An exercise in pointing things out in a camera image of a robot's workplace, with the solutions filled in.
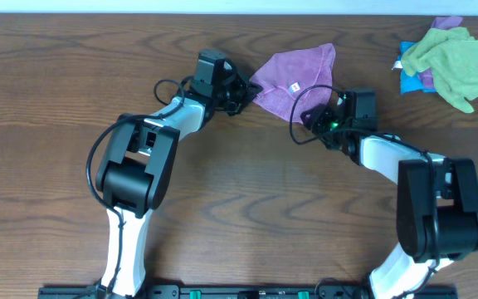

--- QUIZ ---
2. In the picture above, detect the green cloth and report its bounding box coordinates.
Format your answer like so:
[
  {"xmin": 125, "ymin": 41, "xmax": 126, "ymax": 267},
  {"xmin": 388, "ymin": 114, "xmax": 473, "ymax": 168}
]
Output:
[{"xmin": 401, "ymin": 27, "xmax": 478, "ymax": 114}]

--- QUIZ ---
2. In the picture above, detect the purple cloth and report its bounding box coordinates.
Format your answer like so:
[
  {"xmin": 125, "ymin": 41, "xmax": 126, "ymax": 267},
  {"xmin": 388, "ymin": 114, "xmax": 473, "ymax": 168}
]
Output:
[
  {"xmin": 251, "ymin": 43, "xmax": 336, "ymax": 124},
  {"xmin": 418, "ymin": 16, "xmax": 463, "ymax": 92}
]

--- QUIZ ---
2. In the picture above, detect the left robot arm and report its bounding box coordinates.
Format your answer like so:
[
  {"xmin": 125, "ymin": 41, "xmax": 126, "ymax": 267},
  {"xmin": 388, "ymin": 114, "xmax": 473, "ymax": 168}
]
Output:
[{"xmin": 86, "ymin": 71, "xmax": 262, "ymax": 298}]

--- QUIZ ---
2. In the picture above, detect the blue cloth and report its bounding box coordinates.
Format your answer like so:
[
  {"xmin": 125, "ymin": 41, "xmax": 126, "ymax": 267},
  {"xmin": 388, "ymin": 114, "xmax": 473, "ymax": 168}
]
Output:
[{"xmin": 398, "ymin": 41, "xmax": 436, "ymax": 96}]

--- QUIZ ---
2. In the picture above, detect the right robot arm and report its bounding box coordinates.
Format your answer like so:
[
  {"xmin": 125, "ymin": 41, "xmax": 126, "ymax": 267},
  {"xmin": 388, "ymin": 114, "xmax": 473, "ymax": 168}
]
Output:
[{"xmin": 300, "ymin": 105, "xmax": 478, "ymax": 298}]

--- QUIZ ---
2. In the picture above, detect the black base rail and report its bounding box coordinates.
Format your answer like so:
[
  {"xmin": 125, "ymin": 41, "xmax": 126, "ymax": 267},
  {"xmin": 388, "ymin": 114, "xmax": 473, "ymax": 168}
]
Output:
[{"xmin": 37, "ymin": 284, "xmax": 459, "ymax": 299}]

